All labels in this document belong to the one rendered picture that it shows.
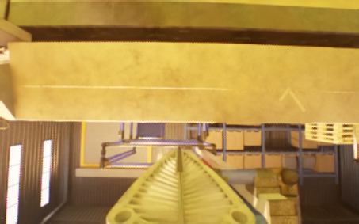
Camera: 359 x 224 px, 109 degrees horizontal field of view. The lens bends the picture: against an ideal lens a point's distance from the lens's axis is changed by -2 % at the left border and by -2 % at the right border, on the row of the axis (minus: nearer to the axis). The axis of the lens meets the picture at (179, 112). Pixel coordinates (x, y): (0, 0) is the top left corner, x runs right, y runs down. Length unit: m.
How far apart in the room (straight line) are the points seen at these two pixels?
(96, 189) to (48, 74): 13.22
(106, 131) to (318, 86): 11.96
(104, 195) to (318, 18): 13.55
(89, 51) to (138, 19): 0.14
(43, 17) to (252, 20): 0.53
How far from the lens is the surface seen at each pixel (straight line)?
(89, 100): 0.41
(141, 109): 0.35
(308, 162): 13.38
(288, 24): 0.49
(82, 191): 14.27
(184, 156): 0.16
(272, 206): 0.30
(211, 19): 0.41
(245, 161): 10.70
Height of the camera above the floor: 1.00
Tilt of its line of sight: 3 degrees down
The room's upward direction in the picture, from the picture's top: 179 degrees counter-clockwise
